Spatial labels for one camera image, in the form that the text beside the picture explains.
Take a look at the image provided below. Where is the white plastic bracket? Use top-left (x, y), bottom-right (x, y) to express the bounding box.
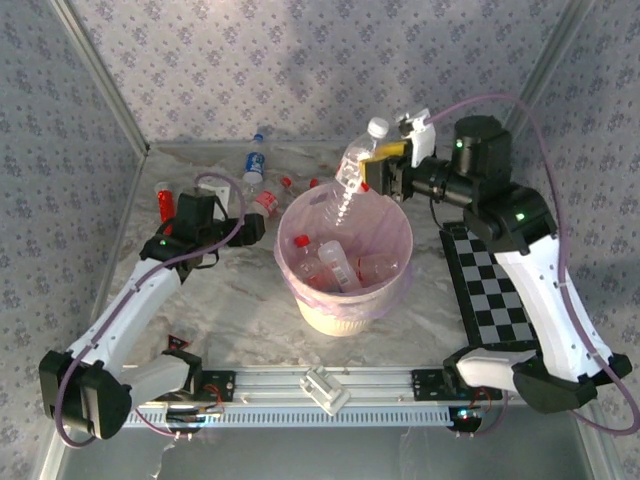
top-left (298, 366), bottom-right (351, 416)

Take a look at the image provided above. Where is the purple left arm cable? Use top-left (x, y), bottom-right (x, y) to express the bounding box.
top-left (53, 172), bottom-right (248, 449)

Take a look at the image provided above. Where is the red label red cap bottle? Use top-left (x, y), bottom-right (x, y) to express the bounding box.
top-left (154, 180), bottom-right (177, 224)

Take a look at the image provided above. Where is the aluminium frame post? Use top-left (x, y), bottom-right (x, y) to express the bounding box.
top-left (49, 0), bottom-right (151, 155)
top-left (499, 0), bottom-right (599, 149)

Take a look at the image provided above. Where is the white slotted cable duct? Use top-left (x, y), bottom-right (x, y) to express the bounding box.
top-left (119, 403), bottom-right (459, 429)

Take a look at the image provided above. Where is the pink plastic bin liner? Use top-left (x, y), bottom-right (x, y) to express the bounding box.
top-left (273, 182), bottom-right (415, 321)

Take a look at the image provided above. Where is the blue cap blue label bottle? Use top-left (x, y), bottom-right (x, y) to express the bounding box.
top-left (241, 129), bottom-right (270, 187)

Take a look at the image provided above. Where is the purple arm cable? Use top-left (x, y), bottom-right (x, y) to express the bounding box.
top-left (427, 93), bottom-right (640, 437)
top-left (53, 172), bottom-right (248, 449)

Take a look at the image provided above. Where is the white plastic bin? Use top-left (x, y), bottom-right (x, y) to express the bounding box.
top-left (273, 182), bottom-right (415, 338)

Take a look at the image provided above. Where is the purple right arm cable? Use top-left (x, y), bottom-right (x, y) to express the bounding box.
top-left (427, 93), bottom-right (640, 437)

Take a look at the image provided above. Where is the long aluminium base rail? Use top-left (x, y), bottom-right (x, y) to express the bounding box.
top-left (107, 364), bottom-right (599, 407)

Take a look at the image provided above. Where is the black white checkerboard board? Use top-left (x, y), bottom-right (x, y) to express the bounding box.
top-left (438, 222), bottom-right (544, 354)

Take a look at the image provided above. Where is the clear bottle white cap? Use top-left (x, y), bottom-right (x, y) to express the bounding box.
top-left (331, 116), bottom-right (392, 230)

